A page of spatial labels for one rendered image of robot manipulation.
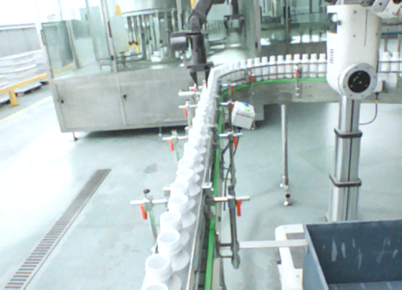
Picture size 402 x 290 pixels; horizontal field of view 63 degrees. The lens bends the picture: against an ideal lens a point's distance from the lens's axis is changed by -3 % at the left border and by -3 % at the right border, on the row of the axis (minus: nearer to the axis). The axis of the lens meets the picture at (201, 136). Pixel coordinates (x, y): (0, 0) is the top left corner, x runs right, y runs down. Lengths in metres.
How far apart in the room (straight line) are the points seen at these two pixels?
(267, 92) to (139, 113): 2.35
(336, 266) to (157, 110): 3.69
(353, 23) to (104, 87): 3.61
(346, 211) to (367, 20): 0.90
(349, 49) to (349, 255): 0.82
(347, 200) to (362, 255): 0.75
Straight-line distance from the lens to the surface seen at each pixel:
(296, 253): 1.96
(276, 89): 2.59
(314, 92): 2.60
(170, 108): 4.44
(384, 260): 1.11
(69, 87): 4.79
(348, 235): 1.02
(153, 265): 0.55
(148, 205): 0.84
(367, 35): 1.51
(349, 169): 1.73
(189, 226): 0.67
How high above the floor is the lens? 1.50
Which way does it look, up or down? 20 degrees down
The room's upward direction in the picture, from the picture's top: 6 degrees counter-clockwise
